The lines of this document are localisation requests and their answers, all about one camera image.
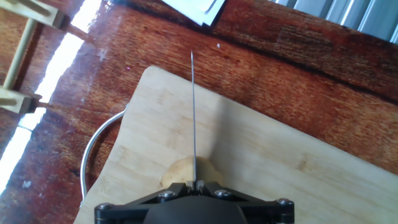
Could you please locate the small yellow potato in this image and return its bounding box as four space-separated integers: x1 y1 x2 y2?
160 155 225 189

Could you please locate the steel chef knife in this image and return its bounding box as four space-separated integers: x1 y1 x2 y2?
190 50 198 189

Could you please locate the wooden knife rack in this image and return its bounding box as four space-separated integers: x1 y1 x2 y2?
0 0 71 114

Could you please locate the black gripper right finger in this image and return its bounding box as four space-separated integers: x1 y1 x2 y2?
195 180 295 224

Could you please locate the printed white paper stack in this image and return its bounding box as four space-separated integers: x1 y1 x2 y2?
160 0 227 27

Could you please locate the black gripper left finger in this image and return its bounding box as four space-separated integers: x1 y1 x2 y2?
94 180 195 224

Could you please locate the bamboo cutting board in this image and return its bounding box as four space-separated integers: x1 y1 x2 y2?
73 65 398 224

